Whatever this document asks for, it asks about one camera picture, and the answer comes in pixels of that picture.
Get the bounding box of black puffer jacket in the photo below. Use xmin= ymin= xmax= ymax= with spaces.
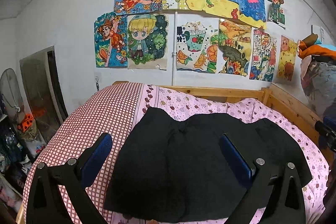
xmin=104 ymin=107 xmax=312 ymax=223

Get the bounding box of bagged bedding pile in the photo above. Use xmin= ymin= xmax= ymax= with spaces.
xmin=301 ymin=61 xmax=336 ymax=120

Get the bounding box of pink patterned bed sheet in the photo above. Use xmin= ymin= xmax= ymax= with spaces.
xmin=37 ymin=88 xmax=329 ymax=223

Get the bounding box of yellow bear drawing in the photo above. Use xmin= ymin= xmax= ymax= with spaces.
xmin=277 ymin=35 xmax=297 ymax=81

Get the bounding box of framed mirror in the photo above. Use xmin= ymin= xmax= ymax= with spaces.
xmin=19 ymin=46 xmax=68 ymax=143

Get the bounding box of standing fan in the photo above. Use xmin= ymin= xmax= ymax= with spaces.
xmin=1 ymin=68 xmax=25 ymax=120

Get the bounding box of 2024 dragon drawing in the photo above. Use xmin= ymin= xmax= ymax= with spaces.
xmin=249 ymin=29 xmax=277 ymax=82

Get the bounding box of landscape hill drawing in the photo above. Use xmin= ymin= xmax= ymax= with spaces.
xmin=218 ymin=19 xmax=252 ymax=77

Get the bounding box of red-haired child drawing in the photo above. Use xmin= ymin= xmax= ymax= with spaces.
xmin=267 ymin=0 xmax=285 ymax=29

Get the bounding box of orange-haired girl lower drawing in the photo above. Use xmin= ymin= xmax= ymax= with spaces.
xmin=94 ymin=12 xmax=127 ymax=68

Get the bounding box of blonde boy drawing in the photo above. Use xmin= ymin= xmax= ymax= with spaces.
xmin=127 ymin=14 xmax=169 ymax=71

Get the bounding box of fruit drink drawing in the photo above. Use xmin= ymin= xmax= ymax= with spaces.
xmin=177 ymin=18 xmax=219 ymax=73

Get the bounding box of wooden bed frame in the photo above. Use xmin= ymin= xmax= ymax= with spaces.
xmin=105 ymin=82 xmax=334 ymax=169

